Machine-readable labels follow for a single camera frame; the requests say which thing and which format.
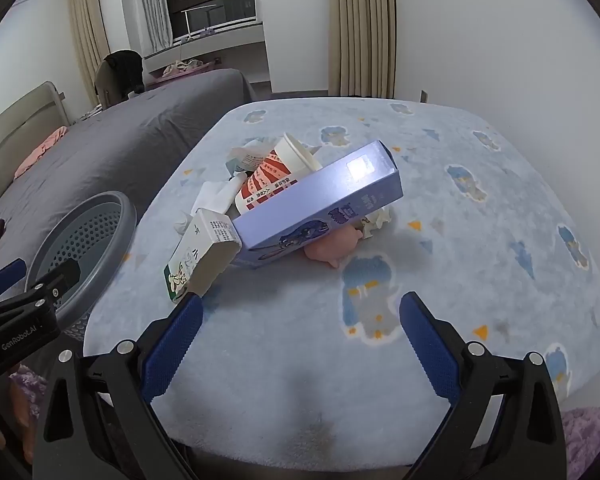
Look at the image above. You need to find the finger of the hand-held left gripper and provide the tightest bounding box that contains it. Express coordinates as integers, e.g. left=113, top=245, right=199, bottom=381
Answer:
left=0, top=258, right=27, bottom=307
left=27, top=259, right=82, bottom=311

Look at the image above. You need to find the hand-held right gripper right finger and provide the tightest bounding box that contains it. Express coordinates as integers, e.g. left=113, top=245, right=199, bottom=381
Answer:
left=399, top=291, right=568, bottom=480

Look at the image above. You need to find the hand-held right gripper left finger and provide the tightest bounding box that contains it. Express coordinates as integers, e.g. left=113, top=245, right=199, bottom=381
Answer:
left=32, top=292, right=203, bottom=480

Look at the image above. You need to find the grey perforated plastic basket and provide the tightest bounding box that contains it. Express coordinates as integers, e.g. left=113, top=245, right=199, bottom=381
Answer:
left=24, top=191, right=138, bottom=341

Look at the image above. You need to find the small white milk carton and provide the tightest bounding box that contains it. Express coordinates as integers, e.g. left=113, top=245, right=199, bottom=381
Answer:
left=162, top=207, right=243, bottom=305

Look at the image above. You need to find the white tissue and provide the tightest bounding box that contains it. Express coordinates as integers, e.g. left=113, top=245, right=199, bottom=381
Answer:
left=357, top=205, right=393, bottom=241
left=190, top=170, right=248, bottom=216

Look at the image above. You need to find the blue cardboard carton box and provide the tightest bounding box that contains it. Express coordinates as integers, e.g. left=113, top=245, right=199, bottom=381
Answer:
left=230, top=140, right=405, bottom=268

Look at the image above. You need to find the red striped paper cup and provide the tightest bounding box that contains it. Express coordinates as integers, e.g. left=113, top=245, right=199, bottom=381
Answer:
left=235, top=132, right=323, bottom=213

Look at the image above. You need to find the white blue plastic wrapper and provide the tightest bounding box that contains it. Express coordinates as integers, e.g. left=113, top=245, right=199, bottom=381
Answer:
left=224, top=140, right=281, bottom=181

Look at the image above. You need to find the person's left forearm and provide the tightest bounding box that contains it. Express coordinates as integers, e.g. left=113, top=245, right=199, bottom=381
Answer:
left=0, top=365, right=48, bottom=466

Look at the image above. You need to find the light blue printed blanket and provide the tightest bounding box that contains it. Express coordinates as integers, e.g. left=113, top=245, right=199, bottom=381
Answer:
left=82, top=97, right=600, bottom=466

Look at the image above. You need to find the pink pillow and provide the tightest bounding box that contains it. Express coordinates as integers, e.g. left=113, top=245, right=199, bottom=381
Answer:
left=14, top=126, right=68, bottom=180

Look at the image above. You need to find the bed with grey sheet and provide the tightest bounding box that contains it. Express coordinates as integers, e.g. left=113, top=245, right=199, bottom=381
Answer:
left=0, top=67, right=258, bottom=291

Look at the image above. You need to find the beige padded headboard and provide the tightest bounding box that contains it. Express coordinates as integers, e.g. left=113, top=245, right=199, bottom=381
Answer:
left=0, top=81, right=71, bottom=181

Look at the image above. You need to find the purple fleece clothing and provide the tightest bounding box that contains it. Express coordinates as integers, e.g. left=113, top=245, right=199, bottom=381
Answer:
left=562, top=407, right=600, bottom=480

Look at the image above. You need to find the beige chair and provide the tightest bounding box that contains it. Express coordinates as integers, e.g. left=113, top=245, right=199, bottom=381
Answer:
left=94, top=55, right=131, bottom=108

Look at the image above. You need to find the black garment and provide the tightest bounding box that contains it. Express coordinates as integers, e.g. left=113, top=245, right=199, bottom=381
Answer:
left=104, top=50, right=146, bottom=96

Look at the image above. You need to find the pile of light clothes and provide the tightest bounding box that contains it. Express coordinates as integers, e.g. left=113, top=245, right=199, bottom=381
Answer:
left=162, top=59, right=203, bottom=77

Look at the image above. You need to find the beige curtain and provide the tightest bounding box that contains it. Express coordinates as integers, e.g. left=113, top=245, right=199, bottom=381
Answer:
left=327, top=0, right=397, bottom=98
left=67, top=0, right=112, bottom=106

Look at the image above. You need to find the white desk lamp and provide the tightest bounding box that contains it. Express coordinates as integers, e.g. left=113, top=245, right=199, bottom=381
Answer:
left=180, top=4, right=218, bottom=41

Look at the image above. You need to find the white sheer curtain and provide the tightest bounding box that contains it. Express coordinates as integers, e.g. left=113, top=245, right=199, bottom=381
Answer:
left=130, top=0, right=173, bottom=53

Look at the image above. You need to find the white bay window sill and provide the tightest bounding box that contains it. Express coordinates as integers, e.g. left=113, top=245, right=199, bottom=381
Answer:
left=142, top=20, right=271, bottom=83

